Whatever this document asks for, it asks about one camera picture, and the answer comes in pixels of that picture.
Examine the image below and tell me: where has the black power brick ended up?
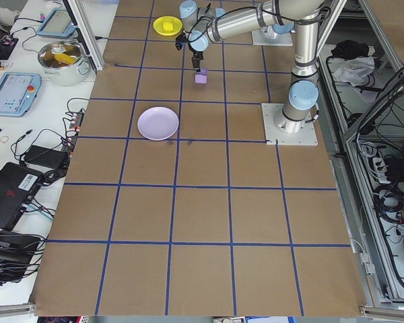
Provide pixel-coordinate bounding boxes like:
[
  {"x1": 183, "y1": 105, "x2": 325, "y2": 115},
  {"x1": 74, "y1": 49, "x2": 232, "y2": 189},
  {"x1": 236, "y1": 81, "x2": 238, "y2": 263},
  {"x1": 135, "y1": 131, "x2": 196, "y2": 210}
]
[{"x1": 22, "y1": 145, "x2": 70, "y2": 169}]

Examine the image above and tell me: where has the white power strip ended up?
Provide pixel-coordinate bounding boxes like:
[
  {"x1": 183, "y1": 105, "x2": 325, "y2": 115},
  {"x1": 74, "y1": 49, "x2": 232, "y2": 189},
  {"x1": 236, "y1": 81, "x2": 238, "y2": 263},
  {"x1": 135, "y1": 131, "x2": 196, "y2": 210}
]
[{"x1": 370, "y1": 156, "x2": 391, "y2": 184}]

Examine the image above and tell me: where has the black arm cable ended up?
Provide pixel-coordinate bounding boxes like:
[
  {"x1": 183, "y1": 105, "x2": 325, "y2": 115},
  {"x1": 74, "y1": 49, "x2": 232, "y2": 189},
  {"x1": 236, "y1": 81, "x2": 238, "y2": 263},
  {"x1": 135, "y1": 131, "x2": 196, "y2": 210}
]
[{"x1": 184, "y1": 3, "x2": 327, "y2": 44}]

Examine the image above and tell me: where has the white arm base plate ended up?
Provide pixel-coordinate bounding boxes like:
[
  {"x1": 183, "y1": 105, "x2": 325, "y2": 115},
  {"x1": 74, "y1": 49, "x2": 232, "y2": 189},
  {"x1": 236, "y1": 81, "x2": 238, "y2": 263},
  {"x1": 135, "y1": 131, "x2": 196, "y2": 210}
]
[
  {"x1": 251, "y1": 30, "x2": 294, "y2": 47},
  {"x1": 261, "y1": 102, "x2": 320, "y2": 147}
]

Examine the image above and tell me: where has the glass pot lid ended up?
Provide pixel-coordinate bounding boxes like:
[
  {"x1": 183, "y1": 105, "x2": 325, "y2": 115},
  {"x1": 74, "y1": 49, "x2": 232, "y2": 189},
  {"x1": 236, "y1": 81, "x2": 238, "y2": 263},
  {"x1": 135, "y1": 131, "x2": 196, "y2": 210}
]
[{"x1": 38, "y1": 40, "x2": 85, "y2": 70}]

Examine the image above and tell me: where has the metal v-shaped frame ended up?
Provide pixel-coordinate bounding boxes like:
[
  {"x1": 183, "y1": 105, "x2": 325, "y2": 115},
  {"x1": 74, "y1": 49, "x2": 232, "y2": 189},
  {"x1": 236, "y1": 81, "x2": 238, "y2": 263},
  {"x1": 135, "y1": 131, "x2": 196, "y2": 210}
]
[{"x1": 318, "y1": 0, "x2": 404, "y2": 306}]

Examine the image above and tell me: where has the black usb hub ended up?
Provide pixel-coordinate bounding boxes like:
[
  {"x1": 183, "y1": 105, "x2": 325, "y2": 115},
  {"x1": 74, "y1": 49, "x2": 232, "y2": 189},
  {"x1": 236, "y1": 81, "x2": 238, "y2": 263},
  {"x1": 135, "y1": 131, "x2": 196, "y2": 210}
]
[{"x1": 62, "y1": 110, "x2": 86, "y2": 156}]

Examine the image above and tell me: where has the aluminium profile post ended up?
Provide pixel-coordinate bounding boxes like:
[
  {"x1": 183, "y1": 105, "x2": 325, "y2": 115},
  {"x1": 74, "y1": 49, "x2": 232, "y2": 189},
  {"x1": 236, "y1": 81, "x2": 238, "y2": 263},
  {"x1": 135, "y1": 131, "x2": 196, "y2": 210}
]
[
  {"x1": 316, "y1": 0, "x2": 349, "y2": 63},
  {"x1": 62, "y1": 0, "x2": 106, "y2": 71}
]

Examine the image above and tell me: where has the red and black gadget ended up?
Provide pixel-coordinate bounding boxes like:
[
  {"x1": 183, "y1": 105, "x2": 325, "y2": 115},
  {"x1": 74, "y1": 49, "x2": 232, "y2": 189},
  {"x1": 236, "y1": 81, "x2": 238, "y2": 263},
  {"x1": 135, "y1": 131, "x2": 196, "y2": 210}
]
[{"x1": 0, "y1": 33, "x2": 20, "y2": 48}]

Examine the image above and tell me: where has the white fabric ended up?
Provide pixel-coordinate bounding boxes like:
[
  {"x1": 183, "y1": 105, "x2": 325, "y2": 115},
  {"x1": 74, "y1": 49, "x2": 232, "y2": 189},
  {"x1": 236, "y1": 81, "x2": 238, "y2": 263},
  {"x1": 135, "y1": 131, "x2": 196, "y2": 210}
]
[{"x1": 0, "y1": 0, "x2": 21, "y2": 26}]

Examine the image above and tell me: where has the black laptop computer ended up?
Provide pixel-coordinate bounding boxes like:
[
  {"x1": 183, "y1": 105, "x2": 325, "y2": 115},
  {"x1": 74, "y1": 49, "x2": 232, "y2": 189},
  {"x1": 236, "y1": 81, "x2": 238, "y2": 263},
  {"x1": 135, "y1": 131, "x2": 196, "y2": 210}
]
[{"x1": 0, "y1": 160, "x2": 45, "y2": 233}]

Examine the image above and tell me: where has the aluminium profile rail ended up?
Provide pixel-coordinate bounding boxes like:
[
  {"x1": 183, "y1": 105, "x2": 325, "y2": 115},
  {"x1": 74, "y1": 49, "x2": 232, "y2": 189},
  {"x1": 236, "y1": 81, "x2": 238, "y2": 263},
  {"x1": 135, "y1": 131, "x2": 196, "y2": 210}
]
[
  {"x1": 0, "y1": 301, "x2": 37, "y2": 319},
  {"x1": 358, "y1": 303, "x2": 404, "y2": 319}
]

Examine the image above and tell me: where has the yellow round plate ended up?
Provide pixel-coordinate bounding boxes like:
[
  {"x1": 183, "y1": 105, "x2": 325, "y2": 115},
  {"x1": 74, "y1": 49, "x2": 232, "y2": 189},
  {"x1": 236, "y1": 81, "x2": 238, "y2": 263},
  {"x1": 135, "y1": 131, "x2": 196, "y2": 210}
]
[{"x1": 153, "y1": 15, "x2": 184, "y2": 36}]

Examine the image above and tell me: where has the lilac round plate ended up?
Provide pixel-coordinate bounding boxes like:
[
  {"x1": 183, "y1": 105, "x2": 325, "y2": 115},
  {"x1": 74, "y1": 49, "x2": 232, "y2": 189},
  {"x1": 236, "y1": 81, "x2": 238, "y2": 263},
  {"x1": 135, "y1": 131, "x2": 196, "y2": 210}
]
[{"x1": 137, "y1": 106, "x2": 180, "y2": 141}]

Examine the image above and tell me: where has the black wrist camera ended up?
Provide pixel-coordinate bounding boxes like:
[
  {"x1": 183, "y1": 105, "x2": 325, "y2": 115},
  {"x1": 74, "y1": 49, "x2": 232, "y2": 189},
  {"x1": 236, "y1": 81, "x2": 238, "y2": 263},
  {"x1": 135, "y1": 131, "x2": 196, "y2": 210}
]
[{"x1": 174, "y1": 32, "x2": 188, "y2": 52}]

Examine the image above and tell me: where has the black docking device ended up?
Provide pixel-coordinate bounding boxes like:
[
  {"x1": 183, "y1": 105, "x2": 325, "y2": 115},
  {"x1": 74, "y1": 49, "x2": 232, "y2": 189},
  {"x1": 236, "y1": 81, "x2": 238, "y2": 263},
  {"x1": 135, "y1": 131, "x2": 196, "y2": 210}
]
[{"x1": 0, "y1": 231, "x2": 47, "y2": 265}]

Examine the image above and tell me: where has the light blue teach pendant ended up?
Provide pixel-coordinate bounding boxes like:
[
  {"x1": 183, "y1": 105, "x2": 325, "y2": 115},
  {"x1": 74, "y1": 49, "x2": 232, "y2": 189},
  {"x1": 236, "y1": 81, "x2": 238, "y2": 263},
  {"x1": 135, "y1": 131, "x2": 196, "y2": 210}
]
[
  {"x1": 0, "y1": 72, "x2": 42, "y2": 118},
  {"x1": 36, "y1": 8, "x2": 79, "y2": 38}
]

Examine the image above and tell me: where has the grey connector plug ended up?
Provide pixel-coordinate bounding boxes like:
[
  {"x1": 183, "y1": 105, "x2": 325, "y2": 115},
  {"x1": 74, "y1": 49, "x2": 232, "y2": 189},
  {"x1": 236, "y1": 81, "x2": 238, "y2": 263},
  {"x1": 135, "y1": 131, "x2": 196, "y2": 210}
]
[{"x1": 359, "y1": 252, "x2": 374, "y2": 277}]

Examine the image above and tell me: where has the stainless steel pot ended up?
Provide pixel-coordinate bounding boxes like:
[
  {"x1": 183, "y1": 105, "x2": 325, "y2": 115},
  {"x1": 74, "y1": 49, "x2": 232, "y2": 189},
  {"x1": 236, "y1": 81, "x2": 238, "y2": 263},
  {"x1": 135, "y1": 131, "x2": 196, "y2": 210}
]
[{"x1": 37, "y1": 40, "x2": 90, "y2": 87}]

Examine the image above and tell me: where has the black cloth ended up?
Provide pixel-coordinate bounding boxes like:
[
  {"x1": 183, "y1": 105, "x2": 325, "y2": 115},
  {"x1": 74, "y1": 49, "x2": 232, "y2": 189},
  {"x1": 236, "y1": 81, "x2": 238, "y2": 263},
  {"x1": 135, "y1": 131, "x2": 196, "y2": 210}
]
[{"x1": 331, "y1": 39, "x2": 371, "y2": 60}]

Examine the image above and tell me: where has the white crumpled cloth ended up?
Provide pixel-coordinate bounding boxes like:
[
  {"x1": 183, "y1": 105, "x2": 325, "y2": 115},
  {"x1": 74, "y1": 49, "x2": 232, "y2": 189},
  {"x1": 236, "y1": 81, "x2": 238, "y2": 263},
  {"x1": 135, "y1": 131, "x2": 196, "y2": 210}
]
[{"x1": 333, "y1": 56, "x2": 378, "y2": 90}]

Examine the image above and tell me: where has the black power adapter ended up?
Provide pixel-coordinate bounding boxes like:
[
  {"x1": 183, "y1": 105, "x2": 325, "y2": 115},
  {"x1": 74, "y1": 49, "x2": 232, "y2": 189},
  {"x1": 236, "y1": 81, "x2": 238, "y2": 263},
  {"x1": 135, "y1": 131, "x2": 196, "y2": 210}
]
[{"x1": 385, "y1": 156, "x2": 404, "y2": 179}]

